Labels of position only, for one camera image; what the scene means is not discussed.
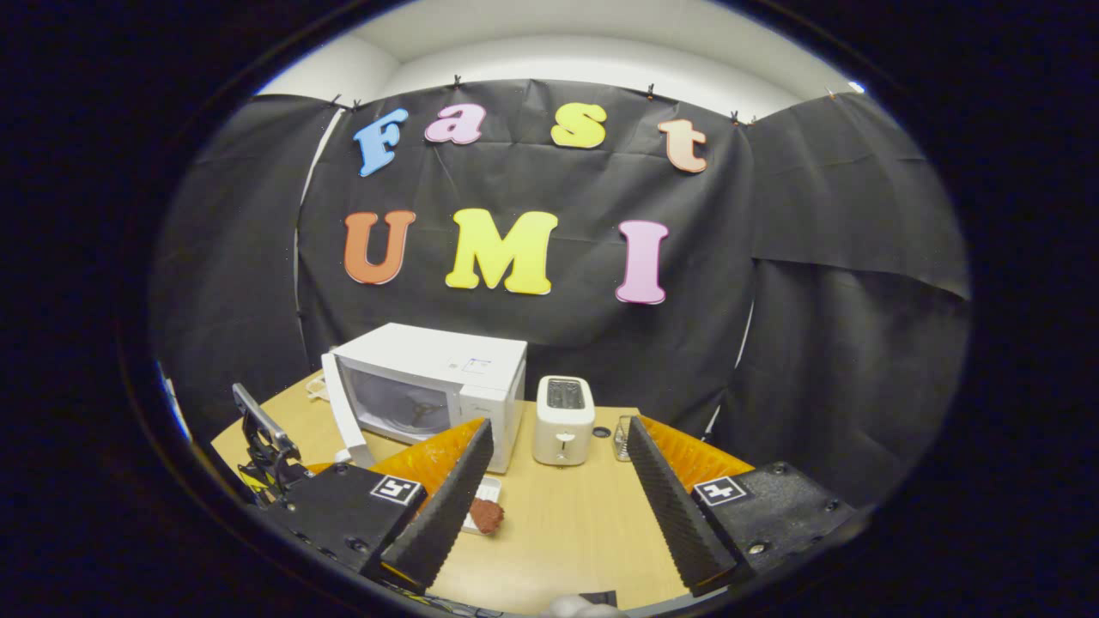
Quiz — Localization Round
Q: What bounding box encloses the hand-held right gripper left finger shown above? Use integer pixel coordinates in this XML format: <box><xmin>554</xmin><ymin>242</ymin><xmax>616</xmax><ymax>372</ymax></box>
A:
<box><xmin>258</xmin><ymin>418</ymin><xmax>495</xmax><ymax>595</ymax></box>

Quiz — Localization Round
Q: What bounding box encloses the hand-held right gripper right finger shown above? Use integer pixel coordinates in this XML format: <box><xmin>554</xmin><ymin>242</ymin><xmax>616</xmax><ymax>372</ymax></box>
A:
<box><xmin>627</xmin><ymin>415</ymin><xmax>864</xmax><ymax>597</ymax></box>

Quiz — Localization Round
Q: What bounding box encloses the brown meat piece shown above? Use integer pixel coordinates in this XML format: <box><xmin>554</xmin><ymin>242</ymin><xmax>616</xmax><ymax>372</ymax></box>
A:
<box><xmin>469</xmin><ymin>498</ymin><xmax>505</xmax><ymax>536</ymax></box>

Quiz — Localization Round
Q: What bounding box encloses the white microwave oven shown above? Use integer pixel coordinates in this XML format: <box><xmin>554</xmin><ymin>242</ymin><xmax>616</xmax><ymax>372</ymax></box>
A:
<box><xmin>321</xmin><ymin>323</ymin><xmax>528</xmax><ymax>475</ymax></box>

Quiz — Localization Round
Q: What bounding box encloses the small white plastic tray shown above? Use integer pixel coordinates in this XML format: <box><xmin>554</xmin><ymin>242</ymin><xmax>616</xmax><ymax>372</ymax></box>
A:
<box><xmin>461</xmin><ymin>476</ymin><xmax>503</xmax><ymax>536</ymax></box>

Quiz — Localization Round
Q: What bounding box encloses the white toaster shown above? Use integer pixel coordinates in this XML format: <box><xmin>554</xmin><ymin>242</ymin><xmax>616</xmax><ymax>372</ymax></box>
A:
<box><xmin>532</xmin><ymin>375</ymin><xmax>596</xmax><ymax>467</ymax></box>

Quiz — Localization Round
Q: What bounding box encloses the white rounded object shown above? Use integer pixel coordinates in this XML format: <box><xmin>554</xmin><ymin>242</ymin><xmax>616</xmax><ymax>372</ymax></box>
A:
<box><xmin>539</xmin><ymin>595</ymin><xmax>628</xmax><ymax>618</ymax></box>

